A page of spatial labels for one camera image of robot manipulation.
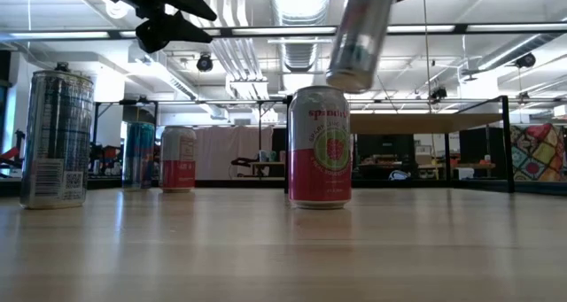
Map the red white Spindrift can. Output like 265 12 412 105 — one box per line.
287 85 353 210
159 125 198 194

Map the white slim Celsius can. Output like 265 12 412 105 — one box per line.
325 0 402 95

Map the black background rig frame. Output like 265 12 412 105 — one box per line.
92 97 289 182

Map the tall silver blue can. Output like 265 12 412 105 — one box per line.
19 69 95 210

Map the black bar with light strips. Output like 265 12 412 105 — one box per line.
0 22 567 40

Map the black background cabinet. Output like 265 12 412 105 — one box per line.
459 127 504 166

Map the slanted silver ventilation duct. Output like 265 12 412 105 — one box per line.
460 30 567 80

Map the thin hanging cable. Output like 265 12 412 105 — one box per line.
420 0 434 115

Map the ribbed silver ventilation duct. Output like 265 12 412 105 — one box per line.
269 0 333 93

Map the blue Red Bull can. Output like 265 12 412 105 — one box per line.
122 120 156 191

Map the white curtain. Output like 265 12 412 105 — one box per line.
194 125 275 182

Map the black background monitor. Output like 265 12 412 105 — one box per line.
356 133 416 161

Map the background wooden table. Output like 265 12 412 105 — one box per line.
247 160 287 179

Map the black-framed wooden shelf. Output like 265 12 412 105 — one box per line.
283 94 517 195

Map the colourful patchwork cloth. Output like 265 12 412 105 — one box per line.
509 122 567 182

